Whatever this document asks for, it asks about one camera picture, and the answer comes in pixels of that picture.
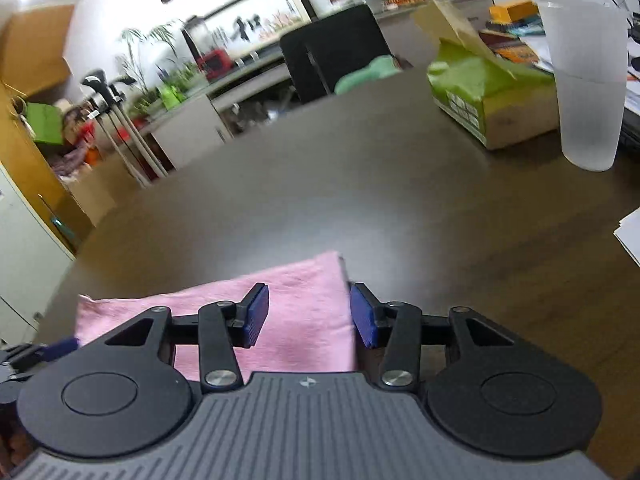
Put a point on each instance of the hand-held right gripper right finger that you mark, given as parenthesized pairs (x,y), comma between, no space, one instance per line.
(362,315)

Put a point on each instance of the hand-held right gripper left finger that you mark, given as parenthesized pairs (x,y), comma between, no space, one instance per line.
(257,310)

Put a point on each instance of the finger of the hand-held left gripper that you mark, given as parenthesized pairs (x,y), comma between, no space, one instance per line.
(62,349)

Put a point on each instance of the pink towel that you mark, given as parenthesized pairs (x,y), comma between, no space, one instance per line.
(300,310)

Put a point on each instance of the white metal cabinet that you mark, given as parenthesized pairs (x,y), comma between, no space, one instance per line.
(25,260)

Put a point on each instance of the large plain cardboard box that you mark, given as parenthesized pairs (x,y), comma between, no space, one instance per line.
(90,197)

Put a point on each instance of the white low cabinet counter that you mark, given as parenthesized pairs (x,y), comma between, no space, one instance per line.
(190,130)

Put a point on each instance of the green cardboard box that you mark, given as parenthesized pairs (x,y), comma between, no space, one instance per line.
(45,124)

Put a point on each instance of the green paper bag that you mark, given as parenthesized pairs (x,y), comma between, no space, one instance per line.
(170,97)

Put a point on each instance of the green cloth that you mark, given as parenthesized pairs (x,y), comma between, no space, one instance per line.
(367,74)

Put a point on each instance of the green tissue box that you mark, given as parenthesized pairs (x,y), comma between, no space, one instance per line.
(470,90)

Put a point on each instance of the red base blender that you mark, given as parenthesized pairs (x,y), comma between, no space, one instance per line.
(212,62)

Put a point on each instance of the black office chair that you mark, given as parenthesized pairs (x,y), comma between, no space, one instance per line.
(330,50)

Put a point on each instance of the white paper sheets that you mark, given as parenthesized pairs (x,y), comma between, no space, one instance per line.
(631,235)

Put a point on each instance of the tall leafy plant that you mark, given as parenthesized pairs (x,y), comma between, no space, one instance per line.
(150,50)

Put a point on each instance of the framed calligraphy picture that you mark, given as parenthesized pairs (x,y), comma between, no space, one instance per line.
(260,20)

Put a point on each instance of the wooden shelf unit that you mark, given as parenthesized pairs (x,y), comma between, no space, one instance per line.
(35,45)

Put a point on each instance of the stack of books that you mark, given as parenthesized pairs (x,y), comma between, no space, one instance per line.
(515,45)

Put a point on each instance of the frosted plastic cup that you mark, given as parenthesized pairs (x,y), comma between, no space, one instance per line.
(587,95)

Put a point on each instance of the orange box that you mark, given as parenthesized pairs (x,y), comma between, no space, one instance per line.
(515,11)

